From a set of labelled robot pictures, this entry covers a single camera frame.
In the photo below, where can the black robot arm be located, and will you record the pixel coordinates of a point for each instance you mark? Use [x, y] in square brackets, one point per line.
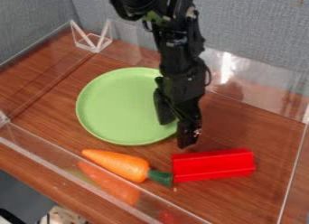
[172, 20]

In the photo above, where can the green plastic plate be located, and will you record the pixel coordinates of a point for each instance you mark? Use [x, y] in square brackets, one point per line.
[115, 108]

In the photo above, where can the clear acrylic enclosure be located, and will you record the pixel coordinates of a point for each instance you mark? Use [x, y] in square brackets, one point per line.
[256, 109]

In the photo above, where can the orange toy carrot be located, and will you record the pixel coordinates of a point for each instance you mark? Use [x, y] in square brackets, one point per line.
[130, 167]

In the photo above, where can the red plastic block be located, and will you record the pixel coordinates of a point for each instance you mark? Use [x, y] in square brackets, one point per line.
[212, 165]

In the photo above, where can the clear acrylic corner bracket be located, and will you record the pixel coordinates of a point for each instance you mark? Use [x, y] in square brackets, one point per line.
[90, 41]

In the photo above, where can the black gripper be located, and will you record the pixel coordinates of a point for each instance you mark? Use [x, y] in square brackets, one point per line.
[181, 87]

